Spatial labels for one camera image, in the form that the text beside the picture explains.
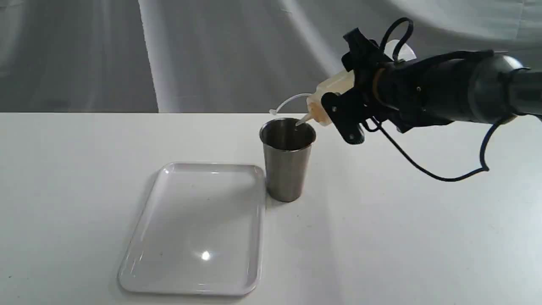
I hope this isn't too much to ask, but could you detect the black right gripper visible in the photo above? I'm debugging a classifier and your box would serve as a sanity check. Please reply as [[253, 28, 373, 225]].
[[321, 28, 401, 145]]

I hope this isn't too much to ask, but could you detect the translucent squeeze bottle amber liquid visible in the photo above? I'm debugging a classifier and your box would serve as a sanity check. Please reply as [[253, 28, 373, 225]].
[[269, 39, 418, 128]]

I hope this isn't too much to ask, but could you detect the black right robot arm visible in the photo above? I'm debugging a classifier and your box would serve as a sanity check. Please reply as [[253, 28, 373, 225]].
[[321, 29, 542, 144]]

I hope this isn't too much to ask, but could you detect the stainless steel cup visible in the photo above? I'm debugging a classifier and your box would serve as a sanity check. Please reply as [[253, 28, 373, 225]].
[[259, 117, 317, 202]]

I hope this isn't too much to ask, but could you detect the white plastic tray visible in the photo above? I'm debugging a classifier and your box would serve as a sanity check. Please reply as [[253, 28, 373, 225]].
[[118, 162, 267, 297]]

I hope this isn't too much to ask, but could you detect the white backdrop sheet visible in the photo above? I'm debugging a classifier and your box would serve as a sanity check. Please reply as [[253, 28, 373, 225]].
[[0, 0, 541, 113]]

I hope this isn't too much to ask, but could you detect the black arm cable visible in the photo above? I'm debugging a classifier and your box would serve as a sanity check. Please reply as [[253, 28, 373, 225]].
[[364, 17, 517, 183]]

